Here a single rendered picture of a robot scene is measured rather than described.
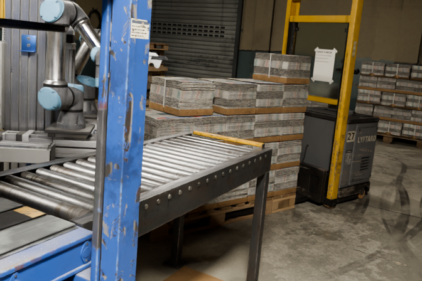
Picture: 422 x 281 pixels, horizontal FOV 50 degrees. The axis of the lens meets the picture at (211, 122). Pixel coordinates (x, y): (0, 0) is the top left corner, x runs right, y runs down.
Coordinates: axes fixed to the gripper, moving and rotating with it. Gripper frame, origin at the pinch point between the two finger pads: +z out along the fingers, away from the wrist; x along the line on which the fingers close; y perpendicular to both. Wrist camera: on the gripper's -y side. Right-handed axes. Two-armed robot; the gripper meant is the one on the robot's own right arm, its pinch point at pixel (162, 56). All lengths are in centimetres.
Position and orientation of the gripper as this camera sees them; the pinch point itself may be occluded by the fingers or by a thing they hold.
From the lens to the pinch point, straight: 206.5
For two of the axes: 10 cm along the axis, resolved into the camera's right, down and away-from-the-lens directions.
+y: -1.3, 9.9, 0.3
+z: 9.4, 1.3, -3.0
